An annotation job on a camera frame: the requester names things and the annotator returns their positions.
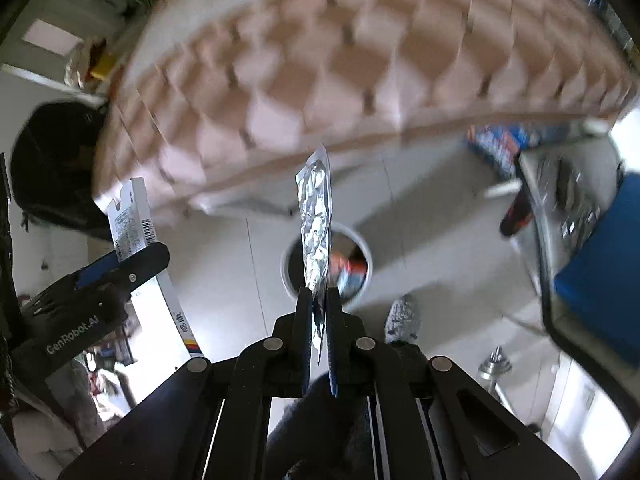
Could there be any blue printed package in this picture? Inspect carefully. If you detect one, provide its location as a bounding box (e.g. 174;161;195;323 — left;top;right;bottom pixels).
465;122;531;181

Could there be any grey fuzzy slipper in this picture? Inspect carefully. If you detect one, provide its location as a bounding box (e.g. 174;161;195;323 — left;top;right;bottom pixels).
385;294;422;345

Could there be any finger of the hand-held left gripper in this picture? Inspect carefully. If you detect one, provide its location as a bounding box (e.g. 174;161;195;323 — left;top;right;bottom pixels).
75;241;171;292

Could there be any brown diamond pattern tablecloth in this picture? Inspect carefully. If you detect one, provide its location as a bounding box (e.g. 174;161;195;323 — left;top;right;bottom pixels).
92;0;633;211

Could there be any red black bottle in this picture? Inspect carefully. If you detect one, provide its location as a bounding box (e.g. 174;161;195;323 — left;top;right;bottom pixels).
500;187;533;238

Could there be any cream cloth pile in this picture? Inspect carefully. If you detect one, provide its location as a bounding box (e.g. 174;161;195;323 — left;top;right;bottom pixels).
65;37;108;91

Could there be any metal dumbbell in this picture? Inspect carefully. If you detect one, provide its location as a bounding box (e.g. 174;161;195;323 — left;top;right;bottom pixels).
477;346;513;391

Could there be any round grey waste bin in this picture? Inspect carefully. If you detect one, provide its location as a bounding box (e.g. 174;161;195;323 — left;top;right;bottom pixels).
281;222;375;306

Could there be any silver blister pack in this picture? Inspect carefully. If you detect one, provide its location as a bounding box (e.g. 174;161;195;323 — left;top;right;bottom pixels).
295;144;333;367

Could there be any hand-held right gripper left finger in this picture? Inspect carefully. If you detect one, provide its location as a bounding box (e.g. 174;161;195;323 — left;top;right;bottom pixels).
57;287;321;480

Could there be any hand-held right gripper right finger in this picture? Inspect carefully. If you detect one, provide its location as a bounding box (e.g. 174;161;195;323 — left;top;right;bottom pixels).
325;286;583;480

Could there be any long white carton box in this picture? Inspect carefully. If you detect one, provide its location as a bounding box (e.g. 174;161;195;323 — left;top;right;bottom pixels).
92;177;211;361

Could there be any yellow bin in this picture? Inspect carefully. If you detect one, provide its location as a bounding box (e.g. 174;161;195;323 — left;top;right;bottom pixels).
90;55;117;81

